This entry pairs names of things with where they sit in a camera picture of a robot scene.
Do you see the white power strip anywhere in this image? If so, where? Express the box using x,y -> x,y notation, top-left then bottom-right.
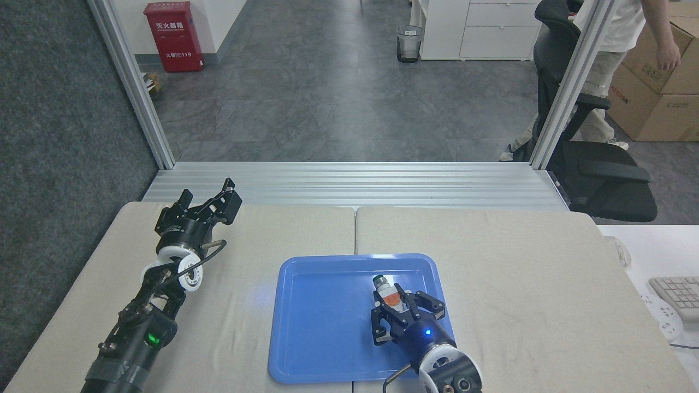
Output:
639,293 -> 684,343

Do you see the white computer mouse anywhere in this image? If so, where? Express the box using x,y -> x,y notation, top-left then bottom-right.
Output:
603,235 -> 632,269

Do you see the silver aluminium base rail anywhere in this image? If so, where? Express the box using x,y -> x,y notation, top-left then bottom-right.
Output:
140,161 -> 572,212

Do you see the silver aluminium post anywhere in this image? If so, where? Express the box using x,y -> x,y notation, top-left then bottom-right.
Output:
87,0 -> 176,170
530,0 -> 621,170

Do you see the red fire extinguisher box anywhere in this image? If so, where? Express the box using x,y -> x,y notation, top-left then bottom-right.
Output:
143,1 -> 205,74

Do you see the black office chair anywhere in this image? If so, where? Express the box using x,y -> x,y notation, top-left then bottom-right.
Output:
512,0 -> 659,224

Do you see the white drawer cabinet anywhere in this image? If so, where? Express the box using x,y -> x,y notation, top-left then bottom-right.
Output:
409,0 -> 547,61

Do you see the brown cardboard box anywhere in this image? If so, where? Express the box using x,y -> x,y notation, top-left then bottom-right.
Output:
605,62 -> 699,143
621,2 -> 699,97

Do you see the person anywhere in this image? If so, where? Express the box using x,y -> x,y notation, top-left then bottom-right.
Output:
499,0 -> 683,162

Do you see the small open cardboard box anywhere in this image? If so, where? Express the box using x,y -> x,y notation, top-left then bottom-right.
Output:
140,70 -> 162,95

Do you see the white computer keyboard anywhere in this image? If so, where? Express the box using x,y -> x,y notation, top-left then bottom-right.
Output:
648,276 -> 699,324

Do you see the person's hand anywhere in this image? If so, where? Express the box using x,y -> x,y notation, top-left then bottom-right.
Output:
655,40 -> 682,72

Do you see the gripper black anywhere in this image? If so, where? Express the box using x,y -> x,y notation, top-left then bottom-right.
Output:
370,290 -> 457,373
155,178 -> 243,254

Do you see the wire mesh waste bin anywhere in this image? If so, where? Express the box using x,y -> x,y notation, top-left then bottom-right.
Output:
396,25 -> 425,64

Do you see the beige table cloth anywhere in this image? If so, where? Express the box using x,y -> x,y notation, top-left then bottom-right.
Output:
352,206 -> 695,393
3,201 -> 357,393

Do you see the blue plastic tray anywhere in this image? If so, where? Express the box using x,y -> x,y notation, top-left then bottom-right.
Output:
268,253 -> 460,384

